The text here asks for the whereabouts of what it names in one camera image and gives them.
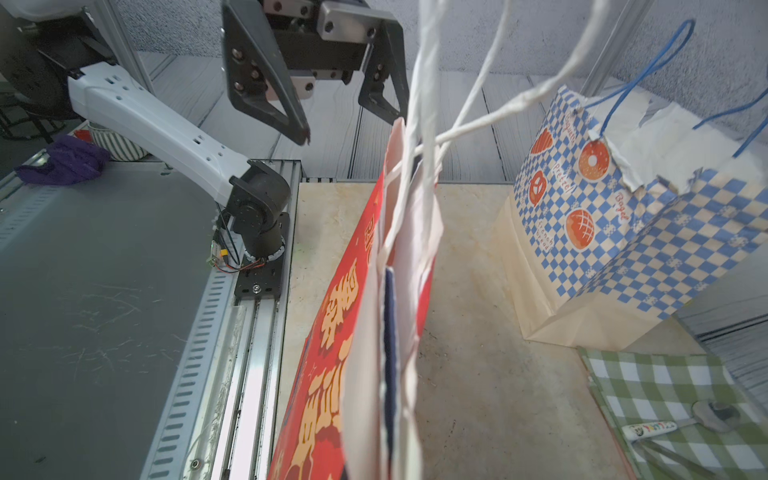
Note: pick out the metal fork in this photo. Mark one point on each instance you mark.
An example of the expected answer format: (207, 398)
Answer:
(672, 459)

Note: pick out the purple cloth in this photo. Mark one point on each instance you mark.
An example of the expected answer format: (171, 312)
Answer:
(70, 161)

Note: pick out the right frame post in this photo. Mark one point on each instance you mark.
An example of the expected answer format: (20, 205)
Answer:
(625, 28)

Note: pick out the frame post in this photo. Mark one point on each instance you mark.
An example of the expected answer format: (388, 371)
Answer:
(625, 28)
(112, 27)

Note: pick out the blue checkered paper bag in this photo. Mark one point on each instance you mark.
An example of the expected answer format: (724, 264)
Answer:
(618, 218)

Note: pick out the green checkered cloth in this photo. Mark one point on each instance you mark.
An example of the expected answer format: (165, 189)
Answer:
(631, 388)

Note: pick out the left frame post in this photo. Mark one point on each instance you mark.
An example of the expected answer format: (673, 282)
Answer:
(112, 27)

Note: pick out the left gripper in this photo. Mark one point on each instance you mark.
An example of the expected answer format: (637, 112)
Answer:
(316, 41)

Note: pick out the metal spoon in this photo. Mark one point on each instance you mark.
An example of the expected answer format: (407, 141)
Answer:
(715, 416)

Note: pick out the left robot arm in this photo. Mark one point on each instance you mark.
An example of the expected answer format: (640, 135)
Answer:
(55, 58)

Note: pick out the red paper gift bag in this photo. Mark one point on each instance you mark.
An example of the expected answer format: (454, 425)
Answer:
(351, 412)

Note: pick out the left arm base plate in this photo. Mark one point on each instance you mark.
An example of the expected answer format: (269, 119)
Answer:
(261, 264)

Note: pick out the striped bowl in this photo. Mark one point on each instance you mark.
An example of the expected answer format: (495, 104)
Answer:
(120, 148)

